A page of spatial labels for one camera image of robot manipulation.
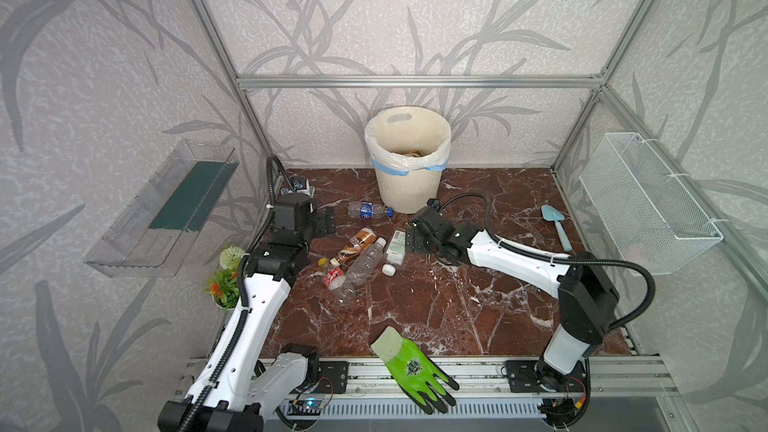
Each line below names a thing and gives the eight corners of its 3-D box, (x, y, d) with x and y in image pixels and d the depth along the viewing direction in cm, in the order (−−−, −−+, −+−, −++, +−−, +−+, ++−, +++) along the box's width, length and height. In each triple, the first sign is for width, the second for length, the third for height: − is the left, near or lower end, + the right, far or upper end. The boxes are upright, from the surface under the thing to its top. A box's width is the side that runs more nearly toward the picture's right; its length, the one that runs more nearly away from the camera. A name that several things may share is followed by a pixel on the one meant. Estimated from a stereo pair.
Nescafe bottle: (332, 264, 96) (329, 256, 92) (367, 234, 103) (365, 225, 99) (341, 273, 94) (339, 265, 90) (376, 241, 101) (375, 232, 97)
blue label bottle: (348, 219, 107) (346, 212, 104) (349, 209, 110) (348, 201, 107) (393, 219, 107) (392, 212, 104) (393, 209, 110) (393, 201, 107)
